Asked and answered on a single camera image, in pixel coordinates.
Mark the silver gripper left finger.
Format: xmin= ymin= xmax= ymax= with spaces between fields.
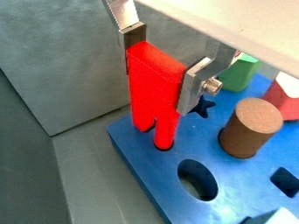
xmin=101 ymin=0 xmax=146 ymax=71

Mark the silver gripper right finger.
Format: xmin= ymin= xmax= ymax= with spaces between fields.
xmin=176 ymin=38 xmax=237 ymax=116

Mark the red two-legged block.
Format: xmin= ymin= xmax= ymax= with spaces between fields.
xmin=125 ymin=41 xmax=185 ymax=151

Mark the blue shape sorter board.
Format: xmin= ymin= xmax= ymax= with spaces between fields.
xmin=106 ymin=74 xmax=299 ymax=224

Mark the green hexagon block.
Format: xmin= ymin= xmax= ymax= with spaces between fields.
xmin=218 ymin=53 xmax=260 ymax=93

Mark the brown cylinder block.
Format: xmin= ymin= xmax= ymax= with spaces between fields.
xmin=218 ymin=98 xmax=284 ymax=158

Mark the red white pentagon block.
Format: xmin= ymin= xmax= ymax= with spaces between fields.
xmin=262 ymin=72 xmax=299 ymax=121

